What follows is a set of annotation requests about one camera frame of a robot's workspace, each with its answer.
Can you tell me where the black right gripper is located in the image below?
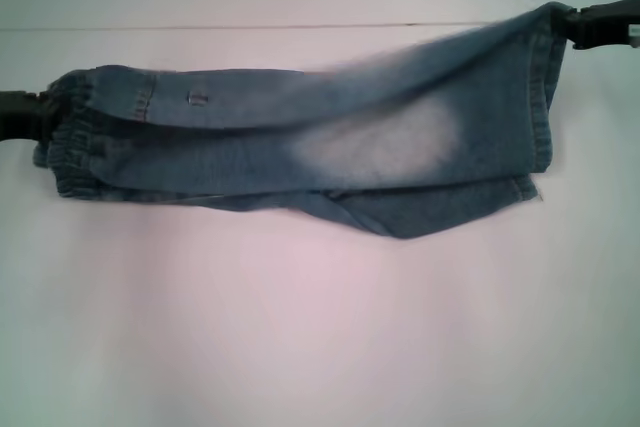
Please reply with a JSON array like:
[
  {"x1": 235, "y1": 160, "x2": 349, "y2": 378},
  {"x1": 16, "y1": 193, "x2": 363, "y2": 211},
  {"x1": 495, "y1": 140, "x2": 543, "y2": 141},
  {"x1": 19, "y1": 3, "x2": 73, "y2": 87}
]
[{"x1": 558, "y1": 0, "x2": 640, "y2": 52}]

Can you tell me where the blue denim shorts basketball print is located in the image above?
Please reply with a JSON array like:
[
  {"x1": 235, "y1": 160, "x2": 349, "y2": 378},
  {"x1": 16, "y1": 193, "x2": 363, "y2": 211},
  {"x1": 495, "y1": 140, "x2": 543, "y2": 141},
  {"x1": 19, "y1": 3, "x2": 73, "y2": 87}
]
[{"x1": 32, "y1": 0, "x2": 569, "y2": 242}]

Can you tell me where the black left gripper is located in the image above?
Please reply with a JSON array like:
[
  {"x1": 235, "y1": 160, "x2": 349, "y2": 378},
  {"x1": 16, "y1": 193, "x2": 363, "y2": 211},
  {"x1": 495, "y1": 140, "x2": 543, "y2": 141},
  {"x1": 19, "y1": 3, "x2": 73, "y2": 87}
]
[{"x1": 0, "y1": 90, "x2": 67, "y2": 142}]

